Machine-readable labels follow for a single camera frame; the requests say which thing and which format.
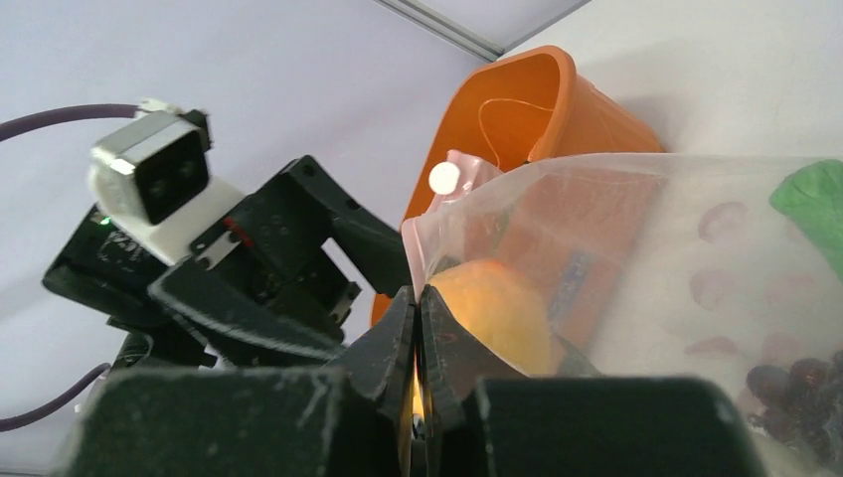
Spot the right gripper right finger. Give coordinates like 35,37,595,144
420,285,524,476

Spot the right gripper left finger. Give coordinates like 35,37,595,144
319,286,416,476

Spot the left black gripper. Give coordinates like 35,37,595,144
42,155,411,368

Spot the orange fruit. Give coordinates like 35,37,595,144
428,259,552,376

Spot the clear zip top bag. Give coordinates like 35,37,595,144
400,149,843,477

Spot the dark red grape bunch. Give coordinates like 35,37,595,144
746,351,842,468

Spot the orange plastic basket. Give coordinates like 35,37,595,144
401,46,664,343

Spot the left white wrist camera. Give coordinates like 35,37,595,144
87,99,245,268

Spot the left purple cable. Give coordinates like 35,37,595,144
0,102,143,434

